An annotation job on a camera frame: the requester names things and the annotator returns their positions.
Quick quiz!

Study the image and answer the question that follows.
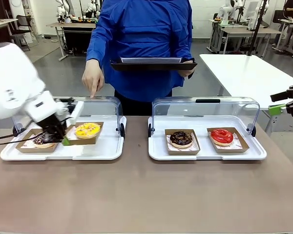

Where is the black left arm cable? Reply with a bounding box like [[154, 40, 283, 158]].
[[0, 116, 74, 146]]

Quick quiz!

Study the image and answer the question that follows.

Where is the light wooden desk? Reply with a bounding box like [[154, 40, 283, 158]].
[[0, 18, 19, 44]]

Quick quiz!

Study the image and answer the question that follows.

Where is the brown cardboard donut tray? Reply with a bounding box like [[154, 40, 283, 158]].
[[63, 121, 105, 146], [207, 127, 251, 154], [15, 128, 62, 154], [164, 129, 201, 156]]

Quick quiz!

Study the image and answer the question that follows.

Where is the person in blue shirt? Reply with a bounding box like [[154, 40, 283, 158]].
[[86, 0, 194, 117]]

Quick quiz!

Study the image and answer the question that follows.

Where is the person's left forearm blue sleeve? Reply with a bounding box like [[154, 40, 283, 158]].
[[182, 14, 194, 60]]

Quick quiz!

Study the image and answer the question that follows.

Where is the grey lab desk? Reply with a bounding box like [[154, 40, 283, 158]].
[[209, 19, 282, 55]]

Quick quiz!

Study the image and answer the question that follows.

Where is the yellow sprinkled donut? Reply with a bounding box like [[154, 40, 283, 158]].
[[74, 122, 102, 140]]

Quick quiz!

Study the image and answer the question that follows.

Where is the white table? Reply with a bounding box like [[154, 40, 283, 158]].
[[199, 53, 293, 136]]

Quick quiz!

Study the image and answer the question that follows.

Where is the chocolate glazed donut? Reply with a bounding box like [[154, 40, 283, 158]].
[[169, 131, 194, 149]]

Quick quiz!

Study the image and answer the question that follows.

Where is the person's left hand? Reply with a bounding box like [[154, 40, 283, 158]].
[[177, 57, 196, 78]]

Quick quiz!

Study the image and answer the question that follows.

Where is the red glazed donut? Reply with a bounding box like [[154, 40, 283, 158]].
[[210, 128, 234, 147]]

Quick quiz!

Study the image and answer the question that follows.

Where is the black serving tray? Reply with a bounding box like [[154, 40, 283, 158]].
[[110, 57, 198, 72]]

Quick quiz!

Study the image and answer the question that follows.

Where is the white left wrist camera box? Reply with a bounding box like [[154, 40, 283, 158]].
[[64, 100, 85, 128]]

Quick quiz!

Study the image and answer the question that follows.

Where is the person's right hand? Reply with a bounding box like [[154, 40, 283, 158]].
[[81, 59, 105, 99]]

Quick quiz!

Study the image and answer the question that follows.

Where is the chocolate donut with pale sprinkles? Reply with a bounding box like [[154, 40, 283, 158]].
[[32, 132, 57, 149]]

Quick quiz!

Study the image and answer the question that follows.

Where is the black tripod stand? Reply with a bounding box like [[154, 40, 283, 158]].
[[246, 0, 270, 57]]

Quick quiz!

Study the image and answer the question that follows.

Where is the person's right forearm blue sleeve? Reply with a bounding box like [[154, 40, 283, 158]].
[[86, 26, 107, 64]]

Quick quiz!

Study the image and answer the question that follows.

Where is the black office chair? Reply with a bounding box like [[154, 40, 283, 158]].
[[9, 14, 38, 47]]

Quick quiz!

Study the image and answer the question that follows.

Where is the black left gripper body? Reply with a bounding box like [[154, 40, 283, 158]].
[[36, 114, 67, 142]]

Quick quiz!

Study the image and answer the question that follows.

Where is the grey desk with dark panel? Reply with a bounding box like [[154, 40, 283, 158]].
[[45, 21, 97, 62]]

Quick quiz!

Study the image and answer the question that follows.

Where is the white display tray base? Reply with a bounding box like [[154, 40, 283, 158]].
[[0, 115, 126, 162], [147, 115, 268, 161]]

